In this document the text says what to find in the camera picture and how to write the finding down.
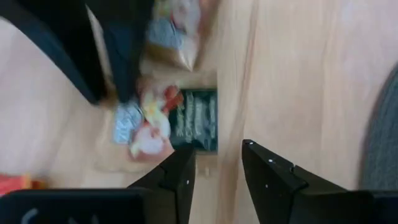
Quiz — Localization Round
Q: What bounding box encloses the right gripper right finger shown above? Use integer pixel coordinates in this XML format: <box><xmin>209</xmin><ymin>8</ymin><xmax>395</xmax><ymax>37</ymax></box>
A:
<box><xmin>241</xmin><ymin>139</ymin><xmax>352</xmax><ymax>224</ymax></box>

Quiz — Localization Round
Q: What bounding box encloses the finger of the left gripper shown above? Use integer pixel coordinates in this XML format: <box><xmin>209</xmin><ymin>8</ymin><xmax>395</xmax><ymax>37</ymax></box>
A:
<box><xmin>88</xmin><ymin>0</ymin><xmax>155</xmax><ymax>103</ymax></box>
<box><xmin>0</xmin><ymin>0</ymin><xmax>106</xmax><ymax>105</ymax></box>

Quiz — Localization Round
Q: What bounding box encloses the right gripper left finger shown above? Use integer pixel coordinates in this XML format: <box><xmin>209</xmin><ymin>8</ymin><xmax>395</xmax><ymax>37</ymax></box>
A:
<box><xmin>127</xmin><ymin>144</ymin><xmax>197</xmax><ymax>224</ymax></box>

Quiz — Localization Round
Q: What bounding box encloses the beige vanilla cinnamon tea packet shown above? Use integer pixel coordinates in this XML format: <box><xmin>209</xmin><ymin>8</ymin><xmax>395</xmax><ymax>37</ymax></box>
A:
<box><xmin>113</xmin><ymin>85</ymin><xmax>218</xmax><ymax>162</ymax></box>
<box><xmin>141</xmin><ymin>0</ymin><xmax>220</xmax><ymax>73</ymax></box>

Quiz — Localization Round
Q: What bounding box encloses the yellow mango tea packet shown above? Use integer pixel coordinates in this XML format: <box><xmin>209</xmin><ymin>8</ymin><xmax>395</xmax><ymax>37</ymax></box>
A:
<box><xmin>0</xmin><ymin>173</ymin><xmax>46</xmax><ymax>196</ymax></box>

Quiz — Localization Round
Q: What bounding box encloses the grey round woven placemat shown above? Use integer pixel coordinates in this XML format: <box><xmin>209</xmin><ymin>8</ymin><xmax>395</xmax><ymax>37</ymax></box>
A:
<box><xmin>357</xmin><ymin>63</ymin><xmax>398</xmax><ymax>191</ymax></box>

